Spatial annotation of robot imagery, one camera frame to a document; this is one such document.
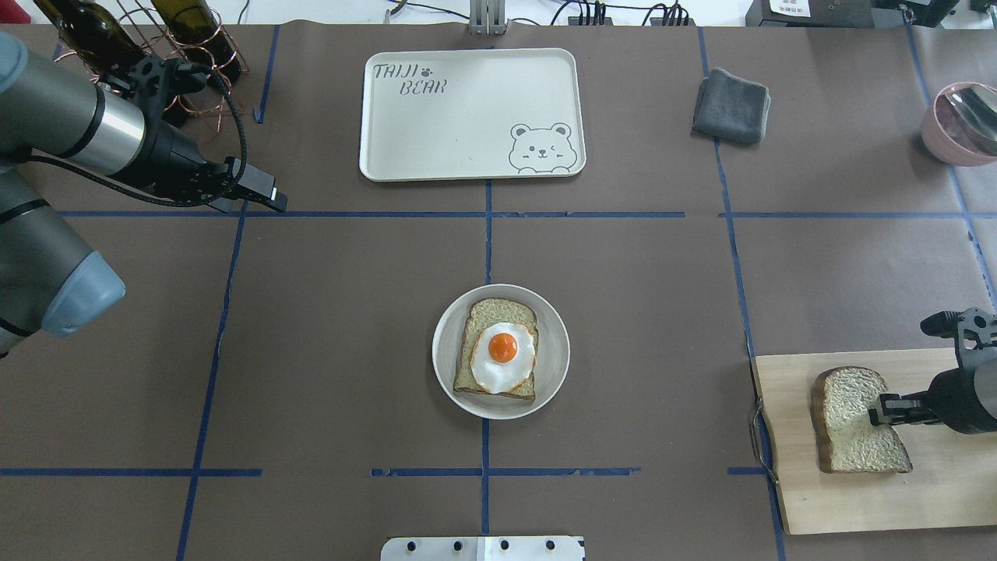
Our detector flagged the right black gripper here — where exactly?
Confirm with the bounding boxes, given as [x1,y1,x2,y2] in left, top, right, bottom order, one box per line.
[868,308,996,436]

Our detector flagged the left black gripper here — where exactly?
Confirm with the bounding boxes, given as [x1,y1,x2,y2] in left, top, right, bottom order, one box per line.
[102,55,288,213]

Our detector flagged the white round plate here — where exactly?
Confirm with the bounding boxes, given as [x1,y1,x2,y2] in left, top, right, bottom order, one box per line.
[432,284,571,420]

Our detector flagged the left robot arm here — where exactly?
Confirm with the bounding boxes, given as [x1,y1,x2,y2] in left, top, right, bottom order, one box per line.
[1,32,288,355]

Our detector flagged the cream bear tray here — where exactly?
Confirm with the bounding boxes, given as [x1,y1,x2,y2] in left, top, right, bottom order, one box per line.
[358,48,587,182]

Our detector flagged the wooden cutting board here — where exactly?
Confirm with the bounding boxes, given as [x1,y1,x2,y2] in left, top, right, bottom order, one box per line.
[752,348,996,534]

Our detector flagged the middle green wine bottle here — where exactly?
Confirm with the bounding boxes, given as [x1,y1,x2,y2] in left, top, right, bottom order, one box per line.
[152,1,243,84]

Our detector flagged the green wine bottle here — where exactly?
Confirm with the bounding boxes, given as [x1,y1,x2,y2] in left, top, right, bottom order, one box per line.
[34,1,146,74]
[152,1,243,84]

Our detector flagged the front green wine bottle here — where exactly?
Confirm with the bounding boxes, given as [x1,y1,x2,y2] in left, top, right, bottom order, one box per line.
[34,1,146,74]

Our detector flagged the pink bowl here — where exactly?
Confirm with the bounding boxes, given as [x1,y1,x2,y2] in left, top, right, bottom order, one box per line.
[920,82,995,168]

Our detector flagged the fried egg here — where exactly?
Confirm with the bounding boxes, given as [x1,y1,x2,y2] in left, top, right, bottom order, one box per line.
[470,322,537,400]

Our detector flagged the metal scoop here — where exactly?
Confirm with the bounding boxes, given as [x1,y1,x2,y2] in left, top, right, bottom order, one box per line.
[944,84,996,156]

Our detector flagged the grey folded cloth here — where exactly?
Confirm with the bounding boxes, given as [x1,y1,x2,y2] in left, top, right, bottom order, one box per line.
[692,67,770,146]

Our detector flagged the copper wire bottle rack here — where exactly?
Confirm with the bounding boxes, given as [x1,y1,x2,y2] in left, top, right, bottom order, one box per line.
[35,1,248,130]

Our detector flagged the aluminium frame post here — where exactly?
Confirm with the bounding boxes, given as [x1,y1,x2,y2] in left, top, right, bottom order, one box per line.
[469,0,508,36]

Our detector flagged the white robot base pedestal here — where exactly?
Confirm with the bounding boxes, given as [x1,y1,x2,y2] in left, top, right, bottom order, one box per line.
[380,535,587,560]

